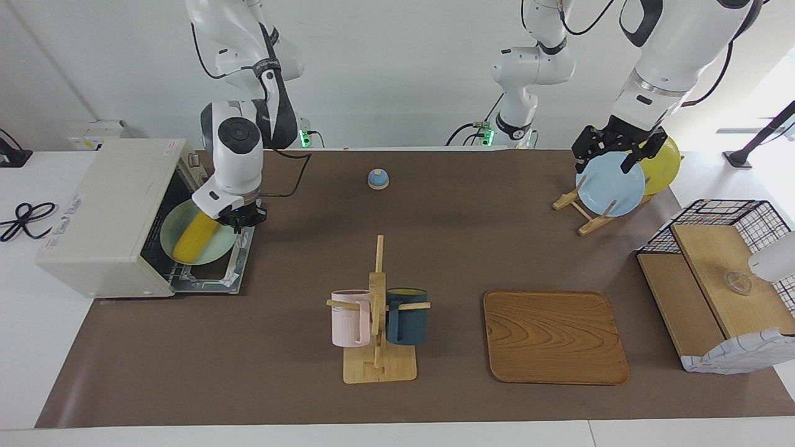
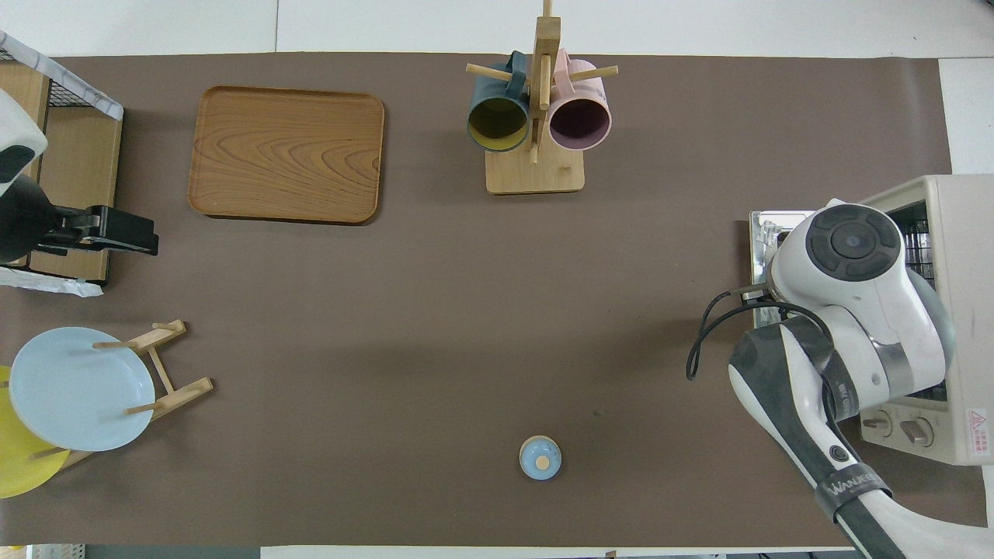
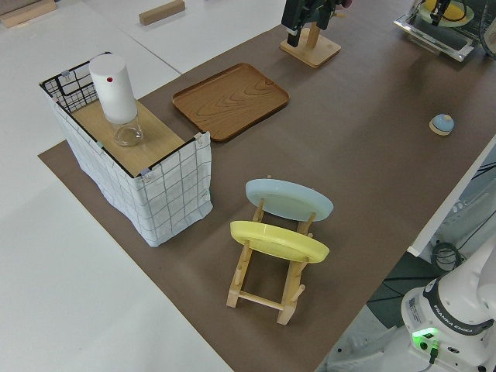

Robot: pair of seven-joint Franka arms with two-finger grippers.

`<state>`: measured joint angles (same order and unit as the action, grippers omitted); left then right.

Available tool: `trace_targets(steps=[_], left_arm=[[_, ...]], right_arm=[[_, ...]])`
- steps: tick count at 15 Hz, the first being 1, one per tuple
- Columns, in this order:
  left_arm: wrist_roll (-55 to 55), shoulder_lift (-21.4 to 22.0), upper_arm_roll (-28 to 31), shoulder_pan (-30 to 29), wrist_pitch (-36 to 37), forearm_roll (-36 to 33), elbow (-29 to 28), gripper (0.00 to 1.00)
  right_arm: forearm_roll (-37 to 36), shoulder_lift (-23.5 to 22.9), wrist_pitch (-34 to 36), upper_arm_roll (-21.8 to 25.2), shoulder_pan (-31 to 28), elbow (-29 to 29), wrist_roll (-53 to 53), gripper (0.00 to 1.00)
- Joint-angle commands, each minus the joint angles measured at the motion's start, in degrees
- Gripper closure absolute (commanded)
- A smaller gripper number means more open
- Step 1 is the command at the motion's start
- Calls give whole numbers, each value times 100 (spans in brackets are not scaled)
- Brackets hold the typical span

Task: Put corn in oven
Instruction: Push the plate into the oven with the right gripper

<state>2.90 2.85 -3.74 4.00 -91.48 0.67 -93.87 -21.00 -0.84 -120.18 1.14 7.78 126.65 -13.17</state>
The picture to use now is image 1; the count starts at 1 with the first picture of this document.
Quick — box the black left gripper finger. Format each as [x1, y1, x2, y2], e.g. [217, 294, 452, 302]
[571, 125, 594, 174]
[622, 140, 668, 175]

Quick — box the white wall box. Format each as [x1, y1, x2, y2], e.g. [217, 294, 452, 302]
[67, 120, 134, 151]

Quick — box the wooden mug rack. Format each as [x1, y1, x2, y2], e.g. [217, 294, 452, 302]
[327, 235, 431, 384]

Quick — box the white toaster oven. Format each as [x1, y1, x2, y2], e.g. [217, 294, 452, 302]
[35, 138, 215, 299]

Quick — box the black wire basket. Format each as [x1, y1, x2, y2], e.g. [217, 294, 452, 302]
[637, 199, 795, 311]

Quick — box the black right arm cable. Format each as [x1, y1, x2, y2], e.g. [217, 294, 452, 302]
[189, 22, 311, 199]

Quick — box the yellow corn cob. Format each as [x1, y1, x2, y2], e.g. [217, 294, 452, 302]
[172, 208, 219, 264]

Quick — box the white checkered cloth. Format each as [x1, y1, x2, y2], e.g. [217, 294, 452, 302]
[680, 327, 795, 375]

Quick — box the brown table mat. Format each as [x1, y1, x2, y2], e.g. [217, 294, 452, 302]
[34, 149, 795, 429]

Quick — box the black wire basket shelf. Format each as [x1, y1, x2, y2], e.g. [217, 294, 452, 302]
[637, 223, 795, 361]

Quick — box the small clear glass object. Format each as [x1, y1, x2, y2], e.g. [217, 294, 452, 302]
[724, 270, 753, 296]

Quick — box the coiled black cable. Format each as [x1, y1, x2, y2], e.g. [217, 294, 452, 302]
[0, 202, 58, 243]

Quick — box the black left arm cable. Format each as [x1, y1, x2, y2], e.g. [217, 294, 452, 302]
[556, 0, 737, 109]

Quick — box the wooden plate rack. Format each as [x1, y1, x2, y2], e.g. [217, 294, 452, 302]
[552, 155, 684, 237]

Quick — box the brown wooden tray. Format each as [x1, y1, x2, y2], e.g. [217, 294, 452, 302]
[483, 290, 630, 386]

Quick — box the black angled stand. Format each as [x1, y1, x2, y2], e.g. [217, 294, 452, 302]
[724, 101, 795, 169]

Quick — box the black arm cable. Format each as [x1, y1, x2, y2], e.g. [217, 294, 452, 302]
[189, 22, 311, 199]
[556, 0, 737, 109]

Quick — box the dark blue mug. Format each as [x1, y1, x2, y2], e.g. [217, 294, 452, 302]
[385, 287, 429, 346]

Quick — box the mint green plate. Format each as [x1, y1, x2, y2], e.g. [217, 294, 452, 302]
[160, 200, 238, 266]

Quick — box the metal oven wire rack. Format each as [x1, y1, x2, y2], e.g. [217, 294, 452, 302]
[142, 180, 206, 283]

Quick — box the toaster oven glass door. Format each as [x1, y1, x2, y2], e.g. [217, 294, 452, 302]
[171, 194, 262, 295]

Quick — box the white rounded object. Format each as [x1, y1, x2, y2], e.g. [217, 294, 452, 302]
[747, 231, 795, 283]

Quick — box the pink mug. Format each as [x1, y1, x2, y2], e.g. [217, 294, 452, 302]
[330, 289, 373, 348]

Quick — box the yellow plate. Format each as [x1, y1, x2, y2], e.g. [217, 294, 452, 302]
[640, 135, 681, 196]

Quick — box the light blue plate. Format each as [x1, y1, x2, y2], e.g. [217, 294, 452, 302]
[575, 151, 647, 217]

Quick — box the black desk clamp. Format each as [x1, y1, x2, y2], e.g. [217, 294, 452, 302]
[0, 129, 33, 168]

